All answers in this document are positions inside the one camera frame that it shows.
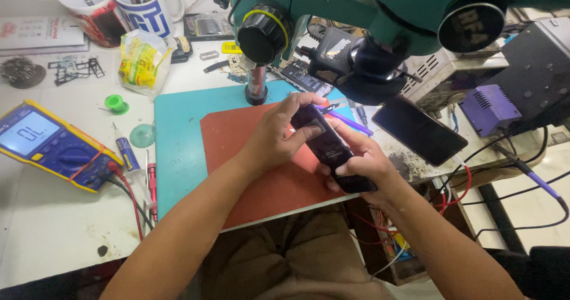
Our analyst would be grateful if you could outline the person's right hand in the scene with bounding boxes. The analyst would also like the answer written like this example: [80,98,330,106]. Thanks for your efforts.
[316,117,402,208]

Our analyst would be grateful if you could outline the person's left hand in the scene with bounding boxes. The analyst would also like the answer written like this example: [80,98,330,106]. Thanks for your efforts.
[243,92,328,177]

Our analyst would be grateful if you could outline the black mobile phone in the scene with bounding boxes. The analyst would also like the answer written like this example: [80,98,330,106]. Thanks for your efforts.
[289,104,379,194]

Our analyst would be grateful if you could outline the purple plastic pry tool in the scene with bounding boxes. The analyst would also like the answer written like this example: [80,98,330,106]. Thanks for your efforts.
[314,104,375,137]

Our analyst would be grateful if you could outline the red silicone mat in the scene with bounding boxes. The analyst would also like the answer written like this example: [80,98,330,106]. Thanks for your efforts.
[199,99,358,230]

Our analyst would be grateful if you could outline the large black smartphone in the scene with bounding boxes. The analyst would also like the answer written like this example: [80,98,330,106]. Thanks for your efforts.
[371,97,469,167]

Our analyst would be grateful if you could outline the phone circuit board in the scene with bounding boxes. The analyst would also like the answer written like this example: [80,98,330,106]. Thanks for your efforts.
[271,59,334,98]

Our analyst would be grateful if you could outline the teal work mat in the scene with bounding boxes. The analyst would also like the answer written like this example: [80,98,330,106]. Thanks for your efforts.
[153,79,358,220]

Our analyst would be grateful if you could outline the black flex strip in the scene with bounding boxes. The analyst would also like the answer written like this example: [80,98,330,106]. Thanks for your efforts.
[203,59,230,74]

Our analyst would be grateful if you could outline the beige vented device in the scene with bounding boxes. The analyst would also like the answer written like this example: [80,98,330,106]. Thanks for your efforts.
[400,47,509,110]

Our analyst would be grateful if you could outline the person's khaki trousers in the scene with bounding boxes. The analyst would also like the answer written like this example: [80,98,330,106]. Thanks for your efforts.
[199,209,392,300]

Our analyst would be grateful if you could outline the small black gadget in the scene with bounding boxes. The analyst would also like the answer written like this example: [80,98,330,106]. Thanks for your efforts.
[170,36,194,64]

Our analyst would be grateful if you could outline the red metal screwdriver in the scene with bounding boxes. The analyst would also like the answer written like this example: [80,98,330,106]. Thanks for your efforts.
[147,162,159,223]

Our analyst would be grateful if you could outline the translucent green suction cup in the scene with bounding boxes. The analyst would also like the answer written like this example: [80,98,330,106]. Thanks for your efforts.
[129,123,156,149]

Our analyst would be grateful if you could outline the purple power box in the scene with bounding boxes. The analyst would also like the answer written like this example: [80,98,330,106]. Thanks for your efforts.
[458,84,523,138]

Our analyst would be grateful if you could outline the blue white glue tube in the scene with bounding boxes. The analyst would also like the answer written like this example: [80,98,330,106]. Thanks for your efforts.
[111,122,142,173]

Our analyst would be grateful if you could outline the teal microscope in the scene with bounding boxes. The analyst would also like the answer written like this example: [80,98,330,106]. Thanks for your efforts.
[213,0,570,107]

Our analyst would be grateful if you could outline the yellow green plastic bag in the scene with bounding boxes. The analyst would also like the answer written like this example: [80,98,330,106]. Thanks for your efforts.
[118,29,174,97]

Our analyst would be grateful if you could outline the green solder spool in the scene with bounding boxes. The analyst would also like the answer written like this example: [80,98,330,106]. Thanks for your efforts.
[104,94,130,115]

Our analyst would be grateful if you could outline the purple black soldering iron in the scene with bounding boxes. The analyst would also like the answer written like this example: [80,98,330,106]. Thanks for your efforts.
[492,142,570,214]

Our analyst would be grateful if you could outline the white mug blue print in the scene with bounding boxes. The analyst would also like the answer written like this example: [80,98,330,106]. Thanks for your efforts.
[112,0,186,40]

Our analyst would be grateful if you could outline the black rework station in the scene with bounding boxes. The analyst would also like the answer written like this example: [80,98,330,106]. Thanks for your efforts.
[480,17,570,129]

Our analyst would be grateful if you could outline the black metal shield frames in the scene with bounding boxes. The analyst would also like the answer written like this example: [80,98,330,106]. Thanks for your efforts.
[47,55,106,87]

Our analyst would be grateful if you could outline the white mug red black print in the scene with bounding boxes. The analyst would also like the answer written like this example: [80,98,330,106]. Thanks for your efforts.
[57,0,128,49]

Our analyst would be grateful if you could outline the blue yellow multimeter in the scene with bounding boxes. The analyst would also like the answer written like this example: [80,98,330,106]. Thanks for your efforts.
[0,100,125,193]

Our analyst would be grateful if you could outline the white booklet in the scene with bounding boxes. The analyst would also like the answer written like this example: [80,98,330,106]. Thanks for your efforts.
[0,16,91,56]

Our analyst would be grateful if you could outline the dark metal wool cleaner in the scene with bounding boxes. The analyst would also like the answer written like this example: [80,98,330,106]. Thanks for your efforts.
[0,57,47,89]

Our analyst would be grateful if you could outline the red black cylinder post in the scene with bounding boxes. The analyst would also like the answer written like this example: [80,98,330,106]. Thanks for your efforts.
[244,65,269,106]

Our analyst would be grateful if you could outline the colourful wire bundle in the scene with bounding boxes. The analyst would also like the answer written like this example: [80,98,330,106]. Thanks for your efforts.
[349,211,412,267]

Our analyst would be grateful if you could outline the red wire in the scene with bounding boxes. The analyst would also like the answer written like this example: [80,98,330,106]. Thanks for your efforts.
[433,165,473,208]

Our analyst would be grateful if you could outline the black probe cable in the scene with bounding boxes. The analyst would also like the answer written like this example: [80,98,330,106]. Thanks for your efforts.
[104,174,155,230]

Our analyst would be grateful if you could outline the red probe cable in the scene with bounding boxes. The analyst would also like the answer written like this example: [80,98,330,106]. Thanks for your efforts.
[107,161,146,241]

